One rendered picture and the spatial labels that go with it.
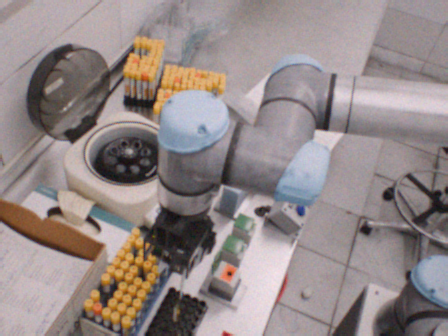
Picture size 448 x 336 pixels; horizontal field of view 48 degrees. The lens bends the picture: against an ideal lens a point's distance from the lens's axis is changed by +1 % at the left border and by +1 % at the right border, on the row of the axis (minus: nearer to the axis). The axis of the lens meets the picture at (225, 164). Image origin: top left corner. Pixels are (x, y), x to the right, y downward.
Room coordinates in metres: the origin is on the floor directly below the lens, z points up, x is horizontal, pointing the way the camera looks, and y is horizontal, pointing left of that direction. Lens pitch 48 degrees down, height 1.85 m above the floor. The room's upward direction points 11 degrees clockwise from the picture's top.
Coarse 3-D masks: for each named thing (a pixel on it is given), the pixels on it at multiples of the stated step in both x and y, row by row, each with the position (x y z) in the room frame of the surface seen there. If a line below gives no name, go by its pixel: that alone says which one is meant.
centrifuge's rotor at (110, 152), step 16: (112, 144) 0.77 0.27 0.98; (128, 144) 0.78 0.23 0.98; (144, 144) 0.79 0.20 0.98; (96, 160) 0.73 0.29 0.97; (112, 160) 0.73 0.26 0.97; (128, 160) 0.73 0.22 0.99; (144, 160) 0.75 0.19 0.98; (112, 176) 0.68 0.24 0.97; (128, 176) 0.69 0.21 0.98; (144, 176) 0.70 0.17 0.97
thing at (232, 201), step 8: (224, 192) 0.71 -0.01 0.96; (232, 192) 0.71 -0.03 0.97; (240, 192) 0.71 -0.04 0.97; (224, 200) 0.71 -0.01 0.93; (232, 200) 0.71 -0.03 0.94; (240, 200) 0.73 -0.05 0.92; (248, 200) 0.76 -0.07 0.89; (216, 208) 0.72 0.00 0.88; (224, 208) 0.71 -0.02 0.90; (232, 208) 0.71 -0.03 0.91; (240, 208) 0.73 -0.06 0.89; (232, 216) 0.70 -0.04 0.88
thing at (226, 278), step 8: (224, 264) 0.53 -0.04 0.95; (216, 272) 0.51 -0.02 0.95; (224, 272) 0.51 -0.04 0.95; (232, 272) 0.52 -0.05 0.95; (240, 272) 0.53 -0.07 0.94; (216, 280) 0.50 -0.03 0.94; (224, 280) 0.50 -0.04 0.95; (232, 280) 0.50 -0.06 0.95; (224, 288) 0.49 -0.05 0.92; (232, 288) 0.49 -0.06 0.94
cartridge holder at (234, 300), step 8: (208, 280) 0.52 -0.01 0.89; (240, 280) 0.53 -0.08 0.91; (200, 288) 0.50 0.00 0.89; (208, 288) 0.50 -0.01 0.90; (216, 288) 0.50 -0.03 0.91; (240, 288) 0.52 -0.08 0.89; (216, 296) 0.49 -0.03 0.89; (224, 296) 0.49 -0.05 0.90; (232, 296) 0.49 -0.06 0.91; (240, 296) 0.50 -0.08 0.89; (232, 304) 0.48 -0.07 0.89
